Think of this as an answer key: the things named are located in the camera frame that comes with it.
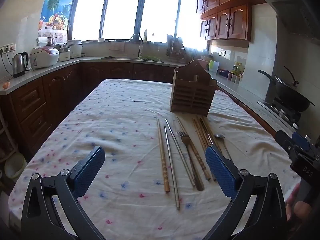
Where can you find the small white steamer pot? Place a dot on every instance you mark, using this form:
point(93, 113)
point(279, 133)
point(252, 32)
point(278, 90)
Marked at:
point(65, 55)

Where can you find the long white wall outlet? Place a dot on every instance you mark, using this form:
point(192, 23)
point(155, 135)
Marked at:
point(8, 47)

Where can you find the metal chopstick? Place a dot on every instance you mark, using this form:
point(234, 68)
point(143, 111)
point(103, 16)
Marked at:
point(171, 167)
point(178, 150)

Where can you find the large white rice cooker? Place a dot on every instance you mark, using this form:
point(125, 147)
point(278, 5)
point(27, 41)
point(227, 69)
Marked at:
point(75, 48)

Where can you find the grey stone countertop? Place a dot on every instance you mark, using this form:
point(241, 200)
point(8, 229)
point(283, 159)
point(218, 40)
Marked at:
point(50, 67)

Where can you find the wooden wall cabinets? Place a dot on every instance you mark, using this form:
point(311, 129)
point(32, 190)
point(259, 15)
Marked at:
point(225, 22)

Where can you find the light wooden chopstick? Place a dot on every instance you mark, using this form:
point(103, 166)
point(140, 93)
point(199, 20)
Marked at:
point(198, 133)
point(202, 130)

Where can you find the glass wok lid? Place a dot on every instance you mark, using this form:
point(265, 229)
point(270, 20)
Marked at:
point(285, 81)

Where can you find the orange fruit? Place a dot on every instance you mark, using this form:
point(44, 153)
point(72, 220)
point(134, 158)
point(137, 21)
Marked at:
point(6, 85)

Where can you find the metal spoon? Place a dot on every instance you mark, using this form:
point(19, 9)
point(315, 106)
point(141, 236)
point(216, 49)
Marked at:
point(220, 136)

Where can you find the white dishcloth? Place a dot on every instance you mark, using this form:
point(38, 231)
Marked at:
point(117, 46)

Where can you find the sink faucet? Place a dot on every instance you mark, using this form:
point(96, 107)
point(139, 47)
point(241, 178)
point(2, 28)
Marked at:
point(140, 51)

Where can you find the kitchen window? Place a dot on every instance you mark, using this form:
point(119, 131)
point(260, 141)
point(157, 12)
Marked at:
point(125, 15)

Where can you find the paper towel roll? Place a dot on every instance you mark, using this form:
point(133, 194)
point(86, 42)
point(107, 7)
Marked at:
point(42, 41)

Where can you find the black wok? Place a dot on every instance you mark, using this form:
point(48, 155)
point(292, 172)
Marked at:
point(292, 96)

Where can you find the bamboo chopstick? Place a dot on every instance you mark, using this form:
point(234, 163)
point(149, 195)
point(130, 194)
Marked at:
point(162, 155)
point(198, 157)

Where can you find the metal dish rack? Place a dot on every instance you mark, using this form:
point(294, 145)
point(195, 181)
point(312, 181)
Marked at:
point(175, 50)

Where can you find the white bowl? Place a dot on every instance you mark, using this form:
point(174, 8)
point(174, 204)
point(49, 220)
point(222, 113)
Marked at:
point(101, 39)

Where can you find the floral white tablecloth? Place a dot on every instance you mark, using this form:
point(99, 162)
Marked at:
point(120, 130)

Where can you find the gas stove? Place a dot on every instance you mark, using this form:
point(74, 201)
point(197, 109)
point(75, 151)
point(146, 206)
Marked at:
point(282, 112)

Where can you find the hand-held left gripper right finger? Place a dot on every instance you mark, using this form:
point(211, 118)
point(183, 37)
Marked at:
point(220, 172)

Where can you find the yellow oil bottle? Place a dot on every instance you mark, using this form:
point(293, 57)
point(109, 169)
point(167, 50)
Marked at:
point(237, 67)

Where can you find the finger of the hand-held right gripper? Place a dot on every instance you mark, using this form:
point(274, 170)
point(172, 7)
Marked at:
point(283, 141)
point(300, 141)

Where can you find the white bucket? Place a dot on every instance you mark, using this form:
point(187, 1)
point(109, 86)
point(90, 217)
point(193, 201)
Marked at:
point(15, 167)

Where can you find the green white plastic jug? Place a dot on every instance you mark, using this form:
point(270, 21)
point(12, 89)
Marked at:
point(213, 66)

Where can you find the wooden utensil holder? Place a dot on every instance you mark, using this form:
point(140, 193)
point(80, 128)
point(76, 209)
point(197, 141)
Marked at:
point(192, 97)

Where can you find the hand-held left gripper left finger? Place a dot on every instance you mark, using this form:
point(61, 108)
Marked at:
point(90, 170)

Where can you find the dark wooden chopstick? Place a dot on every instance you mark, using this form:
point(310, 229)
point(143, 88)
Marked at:
point(207, 130)
point(212, 133)

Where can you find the green colander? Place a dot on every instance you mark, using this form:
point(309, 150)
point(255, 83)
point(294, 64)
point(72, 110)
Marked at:
point(150, 58)

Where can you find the range hood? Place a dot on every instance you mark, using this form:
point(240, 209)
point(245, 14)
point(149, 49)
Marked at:
point(295, 7)

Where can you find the pink white rice cooker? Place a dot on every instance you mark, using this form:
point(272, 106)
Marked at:
point(43, 57)

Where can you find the metal fork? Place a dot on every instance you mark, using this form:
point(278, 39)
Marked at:
point(186, 142)

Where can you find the person's right hand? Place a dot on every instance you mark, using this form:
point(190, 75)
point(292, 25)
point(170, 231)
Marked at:
point(297, 205)

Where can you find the tropical fruit wall poster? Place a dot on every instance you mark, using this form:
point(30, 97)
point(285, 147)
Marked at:
point(57, 5)

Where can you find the wooden base cabinets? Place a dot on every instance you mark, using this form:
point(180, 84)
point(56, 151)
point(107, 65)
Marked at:
point(32, 100)

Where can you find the steel electric kettle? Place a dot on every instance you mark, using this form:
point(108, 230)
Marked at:
point(20, 63)

